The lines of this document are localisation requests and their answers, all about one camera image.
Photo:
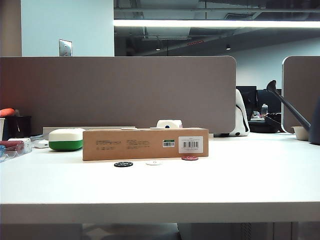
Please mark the red poker chip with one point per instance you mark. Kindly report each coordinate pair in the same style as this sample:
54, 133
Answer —
190, 158

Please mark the brown cardboard box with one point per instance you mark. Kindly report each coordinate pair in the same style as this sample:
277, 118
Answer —
145, 145

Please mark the white poker chip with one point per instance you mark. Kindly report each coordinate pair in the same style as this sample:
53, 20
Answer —
154, 163

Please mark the black poker chip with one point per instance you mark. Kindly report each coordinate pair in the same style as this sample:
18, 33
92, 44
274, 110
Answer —
123, 164

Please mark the white chip stack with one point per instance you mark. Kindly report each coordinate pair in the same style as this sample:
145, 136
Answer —
27, 143

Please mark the clear plastic chip tray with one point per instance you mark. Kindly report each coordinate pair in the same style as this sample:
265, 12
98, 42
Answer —
15, 154

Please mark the red chip stack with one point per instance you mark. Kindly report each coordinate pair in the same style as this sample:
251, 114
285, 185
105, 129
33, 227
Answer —
11, 144

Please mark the blue chip stack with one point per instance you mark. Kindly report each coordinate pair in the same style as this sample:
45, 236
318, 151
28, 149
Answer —
1, 150

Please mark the wide grey desk partition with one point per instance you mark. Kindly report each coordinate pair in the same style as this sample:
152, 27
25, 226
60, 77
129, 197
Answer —
125, 92

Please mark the white and black plush toy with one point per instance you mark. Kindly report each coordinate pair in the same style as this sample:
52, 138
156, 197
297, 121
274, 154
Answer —
241, 120

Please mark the black computer monitor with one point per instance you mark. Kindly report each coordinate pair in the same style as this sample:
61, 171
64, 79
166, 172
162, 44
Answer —
271, 100
246, 100

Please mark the white and green oval case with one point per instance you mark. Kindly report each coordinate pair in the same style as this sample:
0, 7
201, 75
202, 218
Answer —
65, 140

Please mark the black bag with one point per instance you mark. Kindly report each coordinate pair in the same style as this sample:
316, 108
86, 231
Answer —
265, 126

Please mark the clear plastic bottle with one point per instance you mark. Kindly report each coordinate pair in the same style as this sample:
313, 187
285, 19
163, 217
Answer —
264, 110

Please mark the long ceiling light strip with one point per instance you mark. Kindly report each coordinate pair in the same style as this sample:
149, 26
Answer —
212, 23

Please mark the small white earbuds case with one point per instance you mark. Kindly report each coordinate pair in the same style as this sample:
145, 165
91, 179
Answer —
41, 144

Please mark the dark grey watering can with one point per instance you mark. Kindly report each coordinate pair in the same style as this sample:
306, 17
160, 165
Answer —
290, 106

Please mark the black pen holder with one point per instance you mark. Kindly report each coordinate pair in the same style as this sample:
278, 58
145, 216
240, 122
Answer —
20, 126

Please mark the small white paper bowl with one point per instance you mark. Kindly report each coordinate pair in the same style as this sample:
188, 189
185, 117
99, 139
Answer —
301, 133

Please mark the grey partition with white edge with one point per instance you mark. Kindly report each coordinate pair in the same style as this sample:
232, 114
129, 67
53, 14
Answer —
300, 95

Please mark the orange red object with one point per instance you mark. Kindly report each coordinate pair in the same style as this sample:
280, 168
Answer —
7, 112

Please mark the white cup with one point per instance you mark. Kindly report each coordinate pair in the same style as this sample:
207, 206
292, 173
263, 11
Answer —
2, 128

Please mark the silver wall switch plate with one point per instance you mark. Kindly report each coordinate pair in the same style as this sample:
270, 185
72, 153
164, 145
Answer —
65, 48

